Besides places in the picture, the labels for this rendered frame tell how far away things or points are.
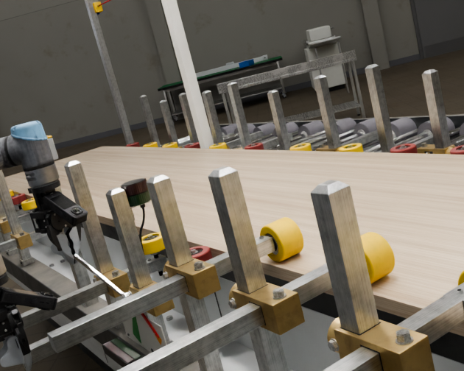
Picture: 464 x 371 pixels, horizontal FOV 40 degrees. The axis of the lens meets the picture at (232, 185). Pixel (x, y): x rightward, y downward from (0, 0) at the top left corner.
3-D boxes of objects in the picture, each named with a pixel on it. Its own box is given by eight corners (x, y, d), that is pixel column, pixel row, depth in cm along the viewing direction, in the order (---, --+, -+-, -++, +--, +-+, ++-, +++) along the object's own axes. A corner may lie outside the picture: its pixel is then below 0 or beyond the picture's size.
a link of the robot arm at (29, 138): (14, 125, 158) (46, 117, 157) (28, 167, 160) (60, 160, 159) (0, 130, 150) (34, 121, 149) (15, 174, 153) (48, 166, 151)
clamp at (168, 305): (155, 317, 140) (149, 297, 139) (131, 304, 151) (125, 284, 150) (177, 307, 143) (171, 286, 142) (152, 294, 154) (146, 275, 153)
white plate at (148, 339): (171, 367, 142) (159, 327, 139) (126, 336, 164) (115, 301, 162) (173, 366, 142) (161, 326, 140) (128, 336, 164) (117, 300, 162)
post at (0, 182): (29, 280, 257) (-10, 165, 246) (27, 277, 260) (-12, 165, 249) (37, 276, 258) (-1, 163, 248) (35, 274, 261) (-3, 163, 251)
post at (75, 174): (121, 334, 171) (67, 163, 160) (116, 331, 174) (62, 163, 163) (132, 329, 172) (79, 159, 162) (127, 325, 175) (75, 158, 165)
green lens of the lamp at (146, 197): (132, 207, 142) (129, 198, 141) (121, 205, 147) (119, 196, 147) (155, 198, 145) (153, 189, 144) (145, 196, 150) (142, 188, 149)
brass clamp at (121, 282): (113, 299, 161) (107, 281, 160) (94, 288, 173) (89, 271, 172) (135, 289, 164) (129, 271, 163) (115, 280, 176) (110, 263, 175)
